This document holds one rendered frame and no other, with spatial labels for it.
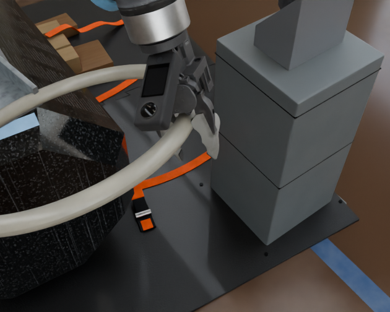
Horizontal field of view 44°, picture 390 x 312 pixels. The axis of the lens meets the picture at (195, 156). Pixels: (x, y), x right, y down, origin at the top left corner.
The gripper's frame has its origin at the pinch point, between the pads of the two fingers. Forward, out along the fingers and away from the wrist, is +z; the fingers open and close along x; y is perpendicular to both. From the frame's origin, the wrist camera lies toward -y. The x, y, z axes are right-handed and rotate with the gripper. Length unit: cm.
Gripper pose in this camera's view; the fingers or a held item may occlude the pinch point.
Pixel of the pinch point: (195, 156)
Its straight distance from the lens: 78.2
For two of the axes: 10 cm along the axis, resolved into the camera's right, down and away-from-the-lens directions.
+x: -9.2, 0.5, 4.0
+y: 2.9, -5.9, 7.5
